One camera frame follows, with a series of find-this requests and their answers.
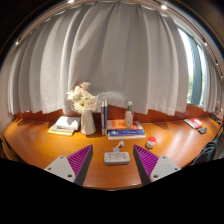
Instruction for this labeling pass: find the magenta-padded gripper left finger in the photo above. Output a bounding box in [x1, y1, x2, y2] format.
[43, 143, 94, 188]

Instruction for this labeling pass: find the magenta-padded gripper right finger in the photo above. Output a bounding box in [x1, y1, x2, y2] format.
[132, 143, 182, 187]

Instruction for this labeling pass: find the yellow book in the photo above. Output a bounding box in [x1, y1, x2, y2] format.
[46, 124, 76, 137]

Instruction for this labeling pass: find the thin pale magazine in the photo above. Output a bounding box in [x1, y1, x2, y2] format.
[107, 133, 147, 141]

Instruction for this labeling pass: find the white power strip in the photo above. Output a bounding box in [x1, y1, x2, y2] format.
[103, 151, 131, 166]

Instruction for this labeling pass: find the red book in stack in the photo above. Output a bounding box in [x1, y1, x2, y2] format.
[133, 120, 144, 131]

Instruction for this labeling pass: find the white vase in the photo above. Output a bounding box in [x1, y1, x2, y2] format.
[80, 109, 97, 136]

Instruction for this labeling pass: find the dark chair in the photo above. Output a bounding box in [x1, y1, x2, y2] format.
[191, 131, 224, 166]

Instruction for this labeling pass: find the blue flat book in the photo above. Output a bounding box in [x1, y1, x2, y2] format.
[107, 128, 147, 137]

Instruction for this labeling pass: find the red and white book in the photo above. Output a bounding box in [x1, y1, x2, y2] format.
[183, 117, 204, 130]

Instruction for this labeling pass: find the clear bottle green label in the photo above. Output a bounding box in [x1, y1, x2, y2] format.
[124, 101, 135, 128]

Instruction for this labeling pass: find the grey-spined book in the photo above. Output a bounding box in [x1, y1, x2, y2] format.
[100, 100, 105, 137]

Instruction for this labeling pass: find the blue upright book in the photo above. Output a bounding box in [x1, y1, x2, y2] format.
[103, 99, 109, 136]

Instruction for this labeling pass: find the window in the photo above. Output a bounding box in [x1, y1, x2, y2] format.
[178, 28, 209, 108]

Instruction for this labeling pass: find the white curtain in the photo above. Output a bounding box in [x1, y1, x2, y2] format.
[6, 1, 221, 117]

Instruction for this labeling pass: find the grey plug with cord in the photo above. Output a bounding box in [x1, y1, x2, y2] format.
[112, 140, 126, 154]

